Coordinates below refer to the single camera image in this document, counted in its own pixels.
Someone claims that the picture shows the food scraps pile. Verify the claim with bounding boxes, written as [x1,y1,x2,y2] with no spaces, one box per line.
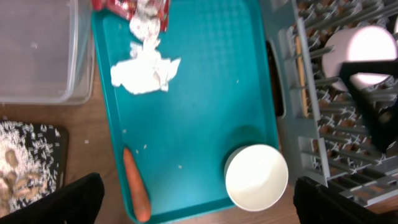
[1,120,67,217]

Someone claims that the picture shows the white napkin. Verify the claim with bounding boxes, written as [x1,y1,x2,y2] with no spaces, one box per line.
[110,1,181,95]

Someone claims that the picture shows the black plastic tray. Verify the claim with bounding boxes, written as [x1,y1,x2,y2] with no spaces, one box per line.
[1,119,69,192]

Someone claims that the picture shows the orange carrot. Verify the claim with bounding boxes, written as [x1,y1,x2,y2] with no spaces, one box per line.
[123,147,152,222]

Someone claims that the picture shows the clear plastic bin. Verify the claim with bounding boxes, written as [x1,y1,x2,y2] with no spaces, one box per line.
[1,0,95,105]

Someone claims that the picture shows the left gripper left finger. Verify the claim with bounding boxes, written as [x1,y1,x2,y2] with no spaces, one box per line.
[1,172,105,224]

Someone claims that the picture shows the grey dishwasher rack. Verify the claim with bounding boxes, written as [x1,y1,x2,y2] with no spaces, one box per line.
[260,0,397,207]

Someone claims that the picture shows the small white plate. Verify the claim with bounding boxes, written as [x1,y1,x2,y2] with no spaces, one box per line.
[224,144,289,212]

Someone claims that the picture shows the red snack wrapper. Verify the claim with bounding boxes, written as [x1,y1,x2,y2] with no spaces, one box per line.
[91,0,171,32]

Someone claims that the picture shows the teal serving tray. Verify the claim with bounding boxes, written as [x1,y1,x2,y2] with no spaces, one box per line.
[92,0,278,223]

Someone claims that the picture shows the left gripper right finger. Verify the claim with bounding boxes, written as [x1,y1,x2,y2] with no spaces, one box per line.
[293,177,397,224]

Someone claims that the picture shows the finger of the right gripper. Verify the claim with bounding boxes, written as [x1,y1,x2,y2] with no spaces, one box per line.
[338,60,397,152]

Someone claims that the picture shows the bowl with food scraps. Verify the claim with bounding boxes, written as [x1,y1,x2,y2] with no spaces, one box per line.
[322,26,397,78]

